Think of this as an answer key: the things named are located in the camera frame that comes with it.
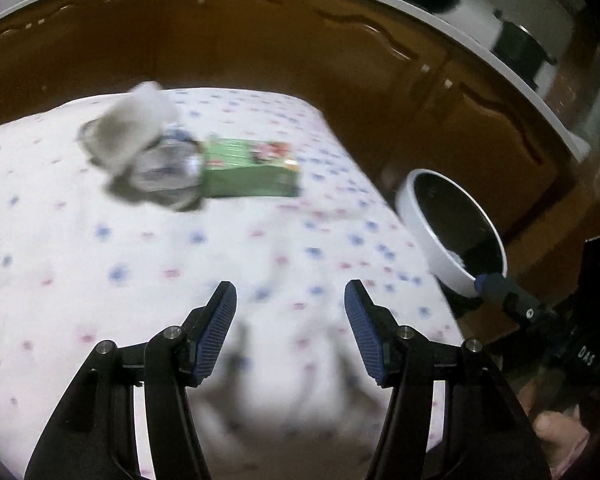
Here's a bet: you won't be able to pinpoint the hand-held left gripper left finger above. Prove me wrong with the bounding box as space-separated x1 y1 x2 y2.
24 281 238 480

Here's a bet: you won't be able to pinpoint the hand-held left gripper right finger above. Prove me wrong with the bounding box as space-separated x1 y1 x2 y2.
344 279 551 480

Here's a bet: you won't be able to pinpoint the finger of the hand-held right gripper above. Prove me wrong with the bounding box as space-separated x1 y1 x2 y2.
474 272 547 332

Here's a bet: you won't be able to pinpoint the white trash bin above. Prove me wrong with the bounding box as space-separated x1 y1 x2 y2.
395 169 509 297

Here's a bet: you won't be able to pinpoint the green carton box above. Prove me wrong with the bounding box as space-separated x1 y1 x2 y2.
200 137 302 199

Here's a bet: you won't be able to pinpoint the silver plastic wrapper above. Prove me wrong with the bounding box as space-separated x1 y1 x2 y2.
105 127 207 212

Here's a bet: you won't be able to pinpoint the white paper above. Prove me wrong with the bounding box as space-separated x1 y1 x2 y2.
79 80 181 172

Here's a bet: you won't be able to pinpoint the person's right hand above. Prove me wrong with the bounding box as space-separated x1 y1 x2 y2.
532 407 593 461

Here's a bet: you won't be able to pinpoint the white floral tablecloth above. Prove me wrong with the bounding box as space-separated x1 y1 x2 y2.
0 87 466 480

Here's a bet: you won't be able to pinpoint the white kitchen countertop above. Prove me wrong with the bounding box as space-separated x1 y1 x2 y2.
0 0 594 161

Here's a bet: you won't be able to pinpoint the black cooking pot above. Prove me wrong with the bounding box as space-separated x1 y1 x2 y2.
492 7 559 79

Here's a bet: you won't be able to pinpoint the brown wooden lower cabinets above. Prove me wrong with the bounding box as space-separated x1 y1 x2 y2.
0 0 588 241

